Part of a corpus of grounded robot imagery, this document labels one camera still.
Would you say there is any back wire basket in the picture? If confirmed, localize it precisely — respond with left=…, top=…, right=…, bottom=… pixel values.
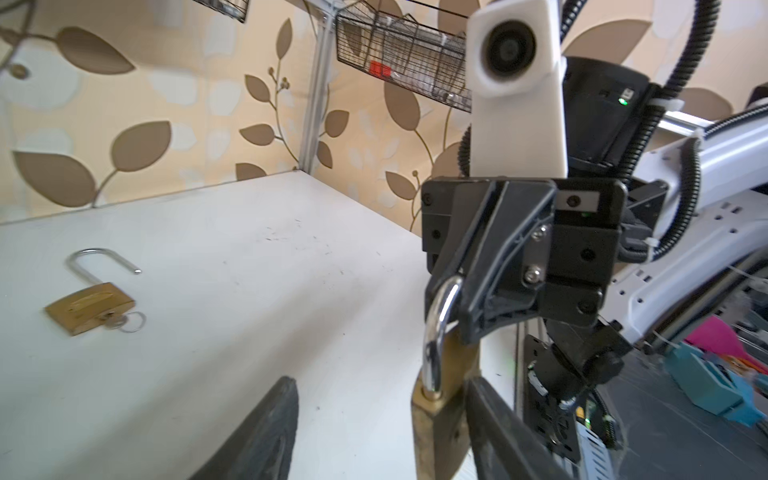
left=195, top=0, right=249, bottom=23

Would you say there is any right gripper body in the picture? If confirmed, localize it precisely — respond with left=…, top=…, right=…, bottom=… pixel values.
left=422, top=177, right=627, bottom=326

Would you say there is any wire basket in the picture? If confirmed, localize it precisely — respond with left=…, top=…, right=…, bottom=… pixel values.
left=195, top=0, right=249, bottom=23
left=334, top=1, right=471, bottom=112

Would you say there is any red capped jar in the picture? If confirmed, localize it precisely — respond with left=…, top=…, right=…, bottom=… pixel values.
left=368, top=61, right=391, bottom=80

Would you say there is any large brass padlock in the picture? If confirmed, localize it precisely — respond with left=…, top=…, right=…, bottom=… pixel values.
left=44, top=248, right=143, bottom=336

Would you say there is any small brass padlock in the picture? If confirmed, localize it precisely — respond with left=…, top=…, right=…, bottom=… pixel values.
left=411, top=276, right=480, bottom=479

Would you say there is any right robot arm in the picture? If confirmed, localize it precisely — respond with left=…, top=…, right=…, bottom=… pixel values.
left=420, top=106, right=767, bottom=400

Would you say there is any silver key with ring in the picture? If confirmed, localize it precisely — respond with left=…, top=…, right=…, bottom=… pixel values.
left=104, top=311, right=147, bottom=334

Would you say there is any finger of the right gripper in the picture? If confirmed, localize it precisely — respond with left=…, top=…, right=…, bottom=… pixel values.
left=425, top=179, right=557, bottom=345

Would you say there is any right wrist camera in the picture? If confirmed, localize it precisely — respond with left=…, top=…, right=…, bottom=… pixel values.
left=465, top=1, right=568, bottom=179

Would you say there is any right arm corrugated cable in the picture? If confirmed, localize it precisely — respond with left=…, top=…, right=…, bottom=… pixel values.
left=458, top=0, right=768, bottom=262

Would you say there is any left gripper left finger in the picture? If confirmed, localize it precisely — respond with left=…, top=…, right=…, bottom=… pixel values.
left=192, top=376, right=299, bottom=479

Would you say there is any right wire basket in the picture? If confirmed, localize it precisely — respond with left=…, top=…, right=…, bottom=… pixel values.
left=334, top=1, right=471, bottom=112

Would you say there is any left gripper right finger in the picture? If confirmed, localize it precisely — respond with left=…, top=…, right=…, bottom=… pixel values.
left=465, top=377, right=569, bottom=480

